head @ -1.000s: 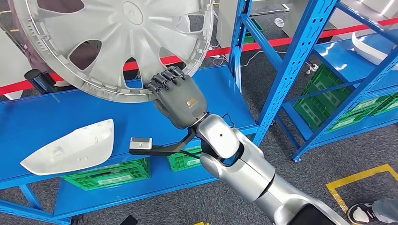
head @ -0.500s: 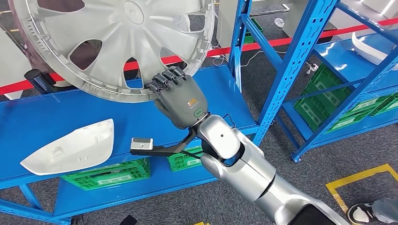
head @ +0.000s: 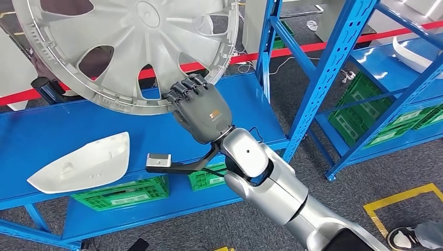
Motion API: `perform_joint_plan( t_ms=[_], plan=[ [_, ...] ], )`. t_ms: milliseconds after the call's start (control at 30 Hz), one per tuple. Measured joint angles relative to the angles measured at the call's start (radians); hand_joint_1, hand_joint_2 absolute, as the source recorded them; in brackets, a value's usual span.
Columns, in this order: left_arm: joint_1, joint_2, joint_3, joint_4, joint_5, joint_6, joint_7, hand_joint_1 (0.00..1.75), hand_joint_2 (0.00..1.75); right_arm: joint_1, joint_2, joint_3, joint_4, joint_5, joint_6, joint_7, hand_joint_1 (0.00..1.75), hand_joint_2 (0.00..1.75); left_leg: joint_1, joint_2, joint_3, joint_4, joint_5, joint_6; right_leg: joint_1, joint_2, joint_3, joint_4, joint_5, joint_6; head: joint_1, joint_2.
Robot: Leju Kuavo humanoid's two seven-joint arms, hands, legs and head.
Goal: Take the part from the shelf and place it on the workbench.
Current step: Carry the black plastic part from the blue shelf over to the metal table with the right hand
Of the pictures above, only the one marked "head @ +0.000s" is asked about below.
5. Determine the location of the black stanchion post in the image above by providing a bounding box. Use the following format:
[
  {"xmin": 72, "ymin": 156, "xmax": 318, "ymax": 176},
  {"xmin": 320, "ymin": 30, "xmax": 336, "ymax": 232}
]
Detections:
[{"xmin": 30, "ymin": 76, "xmax": 70, "ymax": 105}]

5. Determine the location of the blue metal shelf rack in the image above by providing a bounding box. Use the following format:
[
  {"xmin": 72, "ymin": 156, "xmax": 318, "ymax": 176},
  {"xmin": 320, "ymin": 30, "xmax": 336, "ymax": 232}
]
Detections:
[
  {"xmin": 0, "ymin": 0, "xmax": 380, "ymax": 251},
  {"xmin": 313, "ymin": 0, "xmax": 443, "ymax": 182}
]

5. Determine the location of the white cabinet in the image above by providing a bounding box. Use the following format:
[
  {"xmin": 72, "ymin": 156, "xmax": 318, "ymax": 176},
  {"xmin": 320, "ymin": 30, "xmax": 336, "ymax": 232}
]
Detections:
[
  {"xmin": 242, "ymin": 0, "xmax": 269, "ymax": 54},
  {"xmin": 0, "ymin": 27, "xmax": 38, "ymax": 111}
]

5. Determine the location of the red barrier belt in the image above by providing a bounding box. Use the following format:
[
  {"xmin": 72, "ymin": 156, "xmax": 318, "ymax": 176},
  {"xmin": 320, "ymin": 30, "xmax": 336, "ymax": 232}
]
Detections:
[{"xmin": 0, "ymin": 20, "xmax": 443, "ymax": 106}]

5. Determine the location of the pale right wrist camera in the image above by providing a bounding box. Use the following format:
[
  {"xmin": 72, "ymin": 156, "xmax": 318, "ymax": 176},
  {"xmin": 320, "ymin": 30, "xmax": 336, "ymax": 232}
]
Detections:
[{"xmin": 146, "ymin": 153, "xmax": 172, "ymax": 169}]

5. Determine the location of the black flat plate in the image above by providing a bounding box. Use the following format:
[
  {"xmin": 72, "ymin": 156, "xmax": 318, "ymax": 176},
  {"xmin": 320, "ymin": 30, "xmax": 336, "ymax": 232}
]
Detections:
[{"xmin": 127, "ymin": 238, "xmax": 150, "ymax": 251}]

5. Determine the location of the black camera cable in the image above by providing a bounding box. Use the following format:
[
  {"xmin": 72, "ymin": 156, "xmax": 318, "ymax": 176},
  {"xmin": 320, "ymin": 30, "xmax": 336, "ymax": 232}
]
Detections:
[{"xmin": 201, "ymin": 167, "xmax": 231, "ymax": 178}]

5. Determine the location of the black camera bracket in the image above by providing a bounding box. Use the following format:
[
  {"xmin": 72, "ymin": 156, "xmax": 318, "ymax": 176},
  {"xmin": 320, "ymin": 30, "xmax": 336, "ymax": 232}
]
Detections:
[{"xmin": 145, "ymin": 143, "xmax": 229, "ymax": 176}]

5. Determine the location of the silver wheel hubcap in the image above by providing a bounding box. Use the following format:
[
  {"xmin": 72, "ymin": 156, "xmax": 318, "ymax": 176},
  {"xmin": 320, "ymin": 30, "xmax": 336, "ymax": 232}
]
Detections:
[{"xmin": 12, "ymin": 0, "xmax": 240, "ymax": 116}]

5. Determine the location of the white mirror cover shell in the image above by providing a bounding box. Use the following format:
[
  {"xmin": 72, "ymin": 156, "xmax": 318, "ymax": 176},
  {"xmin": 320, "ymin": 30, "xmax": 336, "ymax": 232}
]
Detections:
[
  {"xmin": 27, "ymin": 131, "xmax": 131, "ymax": 195},
  {"xmin": 392, "ymin": 36, "xmax": 443, "ymax": 74}
]

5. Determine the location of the green plastic crate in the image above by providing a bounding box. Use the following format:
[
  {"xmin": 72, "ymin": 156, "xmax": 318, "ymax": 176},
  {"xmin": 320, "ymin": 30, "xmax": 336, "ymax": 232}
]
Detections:
[
  {"xmin": 188, "ymin": 163, "xmax": 229, "ymax": 192},
  {"xmin": 341, "ymin": 72, "xmax": 435, "ymax": 132},
  {"xmin": 71, "ymin": 175, "xmax": 170, "ymax": 212},
  {"xmin": 413, "ymin": 110, "xmax": 443, "ymax": 131},
  {"xmin": 271, "ymin": 20, "xmax": 295, "ymax": 49},
  {"xmin": 328, "ymin": 104, "xmax": 413, "ymax": 149}
]

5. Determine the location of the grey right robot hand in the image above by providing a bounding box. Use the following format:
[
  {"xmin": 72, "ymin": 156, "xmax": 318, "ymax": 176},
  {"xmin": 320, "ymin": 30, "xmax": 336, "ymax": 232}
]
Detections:
[{"xmin": 162, "ymin": 73, "xmax": 233, "ymax": 145}]

